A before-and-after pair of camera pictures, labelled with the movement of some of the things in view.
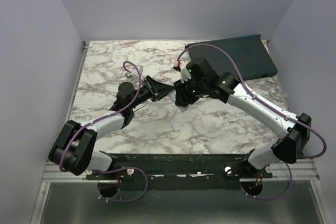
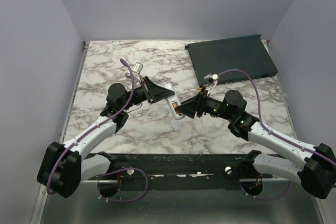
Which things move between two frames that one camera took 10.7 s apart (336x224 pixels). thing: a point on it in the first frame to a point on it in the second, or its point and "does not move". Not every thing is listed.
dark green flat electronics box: x=249 y=54 does not move
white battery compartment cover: x=176 y=125 does not move
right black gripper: x=182 y=99 to x=189 y=108
